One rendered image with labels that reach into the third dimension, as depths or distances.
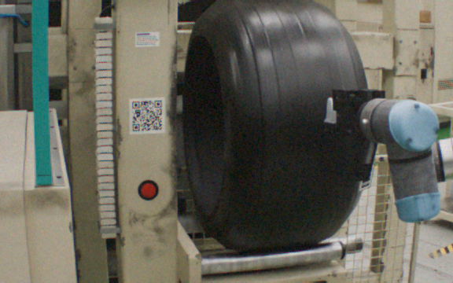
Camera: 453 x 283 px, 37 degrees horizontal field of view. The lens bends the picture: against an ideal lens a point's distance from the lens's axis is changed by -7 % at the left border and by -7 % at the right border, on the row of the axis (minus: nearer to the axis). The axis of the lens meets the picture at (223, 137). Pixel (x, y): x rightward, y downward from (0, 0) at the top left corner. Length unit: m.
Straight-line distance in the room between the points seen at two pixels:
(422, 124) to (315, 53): 0.43
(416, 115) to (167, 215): 0.69
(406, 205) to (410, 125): 0.14
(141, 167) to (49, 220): 0.73
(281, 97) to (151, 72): 0.29
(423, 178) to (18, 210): 0.61
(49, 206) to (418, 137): 0.55
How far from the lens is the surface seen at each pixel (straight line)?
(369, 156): 1.27
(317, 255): 1.62
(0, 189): 0.82
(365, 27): 6.25
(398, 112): 1.08
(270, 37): 1.43
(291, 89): 1.39
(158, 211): 1.56
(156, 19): 1.49
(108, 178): 1.54
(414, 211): 1.13
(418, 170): 1.11
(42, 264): 0.84
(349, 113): 1.26
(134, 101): 1.50
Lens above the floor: 1.48
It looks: 12 degrees down
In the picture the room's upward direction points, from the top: 1 degrees clockwise
